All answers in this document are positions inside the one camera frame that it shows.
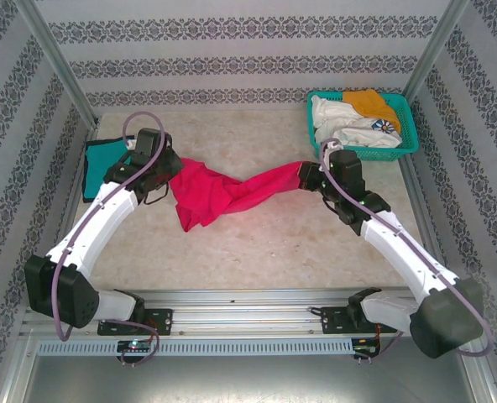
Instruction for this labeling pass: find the pink t-shirt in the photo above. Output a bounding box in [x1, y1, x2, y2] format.
[169, 157, 317, 233]

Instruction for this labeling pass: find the white t-shirt with flower print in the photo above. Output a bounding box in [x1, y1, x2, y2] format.
[330, 115, 403, 151]

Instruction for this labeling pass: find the teal folded t-shirt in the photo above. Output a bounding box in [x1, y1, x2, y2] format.
[83, 138, 133, 205]

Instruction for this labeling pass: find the plain white t-shirt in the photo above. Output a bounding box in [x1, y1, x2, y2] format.
[311, 94, 358, 142]

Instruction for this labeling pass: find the orange t-shirt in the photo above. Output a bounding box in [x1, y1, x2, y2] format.
[342, 87, 402, 133]

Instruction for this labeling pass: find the teal plastic basket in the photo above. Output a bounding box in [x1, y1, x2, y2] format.
[306, 90, 421, 163]

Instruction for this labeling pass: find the steel sheet panel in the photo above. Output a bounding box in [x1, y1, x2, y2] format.
[21, 354, 480, 403]

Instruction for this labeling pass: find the aluminium frame post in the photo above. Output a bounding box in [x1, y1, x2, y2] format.
[401, 0, 472, 102]
[15, 0, 101, 129]

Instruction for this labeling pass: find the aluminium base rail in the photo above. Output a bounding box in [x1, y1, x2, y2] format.
[21, 287, 472, 337]

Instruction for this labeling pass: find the slotted white cable duct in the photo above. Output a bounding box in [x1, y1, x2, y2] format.
[36, 338, 354, 356]

